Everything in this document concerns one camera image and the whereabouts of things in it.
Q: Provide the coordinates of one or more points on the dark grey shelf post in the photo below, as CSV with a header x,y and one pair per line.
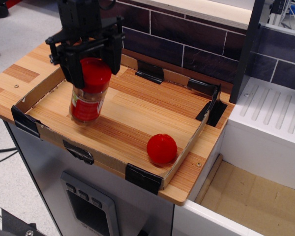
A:
x,y
239,80

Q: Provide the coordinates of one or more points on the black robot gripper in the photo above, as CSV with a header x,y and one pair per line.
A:
x,y
83,29

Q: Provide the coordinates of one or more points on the red toy strawberry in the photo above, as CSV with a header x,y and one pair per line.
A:
x,y
161,148

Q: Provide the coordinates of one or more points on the basil bottle red cap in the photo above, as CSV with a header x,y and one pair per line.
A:
x,y
86,103

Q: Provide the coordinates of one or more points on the grey dishwasher control panel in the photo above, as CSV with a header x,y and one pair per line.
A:
x,y
95,210

